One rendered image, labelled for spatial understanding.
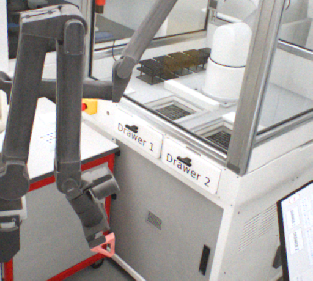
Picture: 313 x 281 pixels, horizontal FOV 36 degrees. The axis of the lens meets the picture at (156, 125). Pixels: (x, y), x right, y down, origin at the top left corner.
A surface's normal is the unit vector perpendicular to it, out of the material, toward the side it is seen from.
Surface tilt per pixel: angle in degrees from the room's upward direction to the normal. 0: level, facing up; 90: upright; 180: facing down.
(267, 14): 90
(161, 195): 90
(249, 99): 90
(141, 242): 90
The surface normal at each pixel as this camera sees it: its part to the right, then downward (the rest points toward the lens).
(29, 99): 0.34, 0.47
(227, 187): -0.72, 0.25
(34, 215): 0.69, 0.40
